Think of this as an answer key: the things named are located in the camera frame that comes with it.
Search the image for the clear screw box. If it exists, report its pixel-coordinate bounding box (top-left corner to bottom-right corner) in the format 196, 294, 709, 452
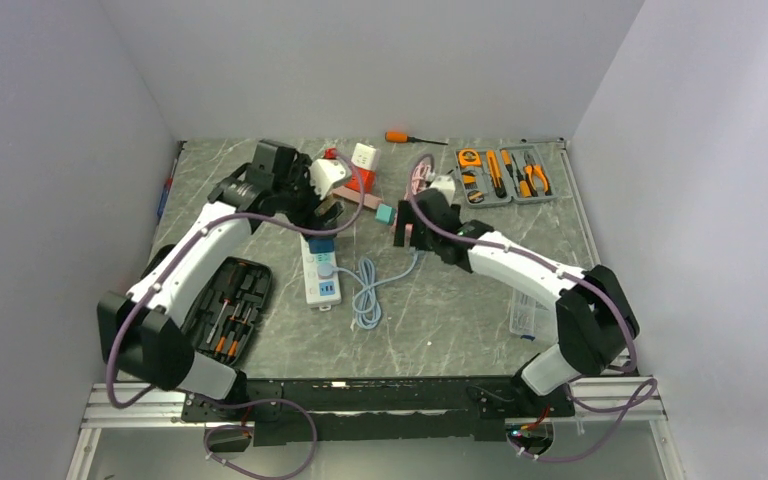
508, 289, 558, 343

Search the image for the red blue pen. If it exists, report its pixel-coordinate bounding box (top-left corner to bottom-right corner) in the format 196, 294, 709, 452
156, 157, 179, 221

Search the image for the blue cube adapter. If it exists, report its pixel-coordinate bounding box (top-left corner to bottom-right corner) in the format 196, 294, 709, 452
307, 237, 335, 255

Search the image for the orange handled screwdriver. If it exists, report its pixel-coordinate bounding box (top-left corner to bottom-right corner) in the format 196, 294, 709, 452
385, 131, 447, 146

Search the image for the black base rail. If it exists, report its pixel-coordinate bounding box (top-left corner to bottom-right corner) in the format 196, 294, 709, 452
181, 375, 575, 446

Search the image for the light blue cable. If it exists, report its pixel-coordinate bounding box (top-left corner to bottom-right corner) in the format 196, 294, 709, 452
334, 250, 420, 331

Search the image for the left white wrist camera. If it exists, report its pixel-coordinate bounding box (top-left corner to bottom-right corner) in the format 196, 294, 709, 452
309, 159, 352, 200

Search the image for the pink power strip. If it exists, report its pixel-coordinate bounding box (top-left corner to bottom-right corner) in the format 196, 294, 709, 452
332, 186, 382, 210

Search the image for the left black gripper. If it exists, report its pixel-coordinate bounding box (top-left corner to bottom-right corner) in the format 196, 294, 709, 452
273, 155, 342, 241

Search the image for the white power strip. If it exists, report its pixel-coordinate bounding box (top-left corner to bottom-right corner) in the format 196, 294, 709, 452
300, 236, 342, 311

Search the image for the pink coiled cable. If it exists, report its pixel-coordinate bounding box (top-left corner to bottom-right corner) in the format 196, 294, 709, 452
407, 156, 438, 199

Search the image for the teal cube plug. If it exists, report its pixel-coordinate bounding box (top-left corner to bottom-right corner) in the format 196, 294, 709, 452
375, 204, 397, 226

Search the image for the red cube adapter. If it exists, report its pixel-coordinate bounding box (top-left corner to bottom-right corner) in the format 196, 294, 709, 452
345, 168, 377, 194

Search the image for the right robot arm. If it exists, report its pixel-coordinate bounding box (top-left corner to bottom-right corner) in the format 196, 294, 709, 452
407, 188, 640, 415

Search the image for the white cube adapter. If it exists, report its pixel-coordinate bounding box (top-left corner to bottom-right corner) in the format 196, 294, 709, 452
351, 143, 381, 172

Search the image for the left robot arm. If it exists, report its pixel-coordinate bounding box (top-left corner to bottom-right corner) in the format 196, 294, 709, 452
97, 140, 357, 420

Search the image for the pink cube socket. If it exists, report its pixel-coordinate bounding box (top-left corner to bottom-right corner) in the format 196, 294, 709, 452
401, 224, 413, 247

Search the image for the black tool case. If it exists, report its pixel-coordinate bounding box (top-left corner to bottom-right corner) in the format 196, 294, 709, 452
174, 257, 274, 368

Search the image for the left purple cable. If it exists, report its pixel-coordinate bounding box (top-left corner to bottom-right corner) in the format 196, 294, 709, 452
105, 153, 367, 480

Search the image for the grey tool tray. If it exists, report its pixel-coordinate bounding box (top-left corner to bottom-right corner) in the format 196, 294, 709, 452
455, 143, 557, 208

